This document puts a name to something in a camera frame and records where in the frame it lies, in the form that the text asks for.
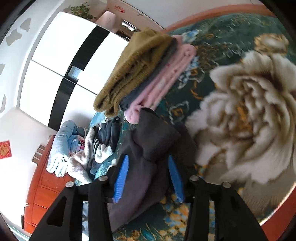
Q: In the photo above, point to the red square wall decoration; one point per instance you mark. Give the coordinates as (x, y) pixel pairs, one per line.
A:
(4, 149)

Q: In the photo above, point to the pile of dark clothes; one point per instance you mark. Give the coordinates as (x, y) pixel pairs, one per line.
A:
(111, 132)

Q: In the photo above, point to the grey wall sticker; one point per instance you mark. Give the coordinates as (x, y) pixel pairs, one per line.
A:
(17, 32)

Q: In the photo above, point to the wooden bed footboard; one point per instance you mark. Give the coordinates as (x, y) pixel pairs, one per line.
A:
(208, 12)

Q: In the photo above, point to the grey hoodie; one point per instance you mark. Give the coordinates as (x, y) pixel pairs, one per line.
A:
(152, 143)

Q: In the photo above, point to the green potted plant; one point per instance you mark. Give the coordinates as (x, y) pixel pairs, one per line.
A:
(82, 10)

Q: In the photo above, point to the white wardrobe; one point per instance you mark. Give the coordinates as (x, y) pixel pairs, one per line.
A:
(46, 76)

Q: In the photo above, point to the floral fleece blanket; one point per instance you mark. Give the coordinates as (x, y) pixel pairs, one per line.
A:
(242, 115)

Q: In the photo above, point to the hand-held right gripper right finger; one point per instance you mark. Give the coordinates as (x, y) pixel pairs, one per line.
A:
(177, 180)

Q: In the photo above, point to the striped white garment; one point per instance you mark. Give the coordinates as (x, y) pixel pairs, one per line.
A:
(103, 151)

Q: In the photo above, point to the beige fuzzy blanket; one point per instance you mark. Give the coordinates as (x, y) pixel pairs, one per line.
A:
(81, 162)

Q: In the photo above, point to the light blue quilt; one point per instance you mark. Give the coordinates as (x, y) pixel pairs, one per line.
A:
(62, 143)

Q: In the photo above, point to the wooden door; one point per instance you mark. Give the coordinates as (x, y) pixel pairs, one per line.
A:
(108, 20)

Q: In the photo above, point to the dark grey folded garment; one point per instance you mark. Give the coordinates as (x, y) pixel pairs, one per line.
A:
(136, 95)

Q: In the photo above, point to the small red door decoration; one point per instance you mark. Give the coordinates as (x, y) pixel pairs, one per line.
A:
(119, 8)

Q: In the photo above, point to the wooden headboard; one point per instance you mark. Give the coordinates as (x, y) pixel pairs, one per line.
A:
(44, 185)

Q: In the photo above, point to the pink folded garment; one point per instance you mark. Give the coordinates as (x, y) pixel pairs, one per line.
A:
(171, 67)

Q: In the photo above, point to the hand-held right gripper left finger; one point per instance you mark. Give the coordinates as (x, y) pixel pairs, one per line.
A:
(121, 178)

